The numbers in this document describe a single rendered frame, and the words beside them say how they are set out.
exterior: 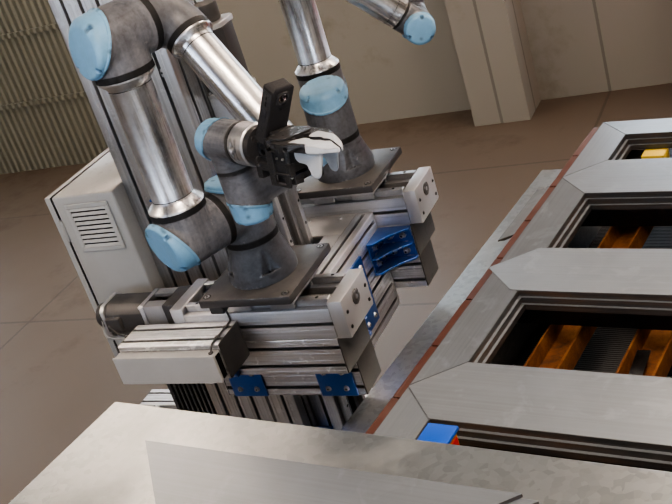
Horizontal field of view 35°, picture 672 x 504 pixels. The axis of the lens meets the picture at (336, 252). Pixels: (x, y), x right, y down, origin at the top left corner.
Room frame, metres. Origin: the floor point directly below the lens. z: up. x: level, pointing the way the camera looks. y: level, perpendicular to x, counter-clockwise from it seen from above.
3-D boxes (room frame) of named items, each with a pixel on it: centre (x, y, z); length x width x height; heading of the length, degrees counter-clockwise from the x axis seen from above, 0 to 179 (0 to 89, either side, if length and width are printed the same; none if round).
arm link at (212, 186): (2.06, 0.17, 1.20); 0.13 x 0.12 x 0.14; 124
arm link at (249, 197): (1.78, 0.11, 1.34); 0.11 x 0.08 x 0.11; 124
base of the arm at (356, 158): (2.50, -0.09, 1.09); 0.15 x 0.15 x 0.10
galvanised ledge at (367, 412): (2.35, -0.34, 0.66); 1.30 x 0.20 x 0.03; 142
